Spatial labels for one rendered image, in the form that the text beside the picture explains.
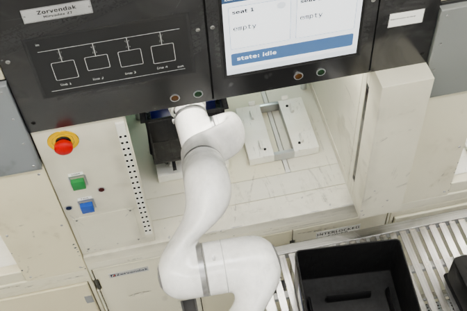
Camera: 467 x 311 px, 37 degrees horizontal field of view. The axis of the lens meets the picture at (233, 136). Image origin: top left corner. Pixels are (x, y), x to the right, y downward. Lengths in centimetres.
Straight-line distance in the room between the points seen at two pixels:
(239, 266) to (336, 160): 86
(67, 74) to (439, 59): 80
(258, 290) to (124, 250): 72
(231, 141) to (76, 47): 43
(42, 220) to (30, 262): 20
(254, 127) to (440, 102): 61
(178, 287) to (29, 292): 87
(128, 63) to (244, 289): 49
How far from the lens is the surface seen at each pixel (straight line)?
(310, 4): 138
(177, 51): 139
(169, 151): 193
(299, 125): 211
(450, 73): 167
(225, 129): 156
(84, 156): 161
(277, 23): 139
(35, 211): 176
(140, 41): 136
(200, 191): 129
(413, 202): 208
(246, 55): 143
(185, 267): 128
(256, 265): 129
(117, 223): 184
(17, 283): 205
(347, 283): 198
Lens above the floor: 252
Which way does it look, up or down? 51 degrees down
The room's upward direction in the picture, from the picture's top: 4 degrees counter-clockwise
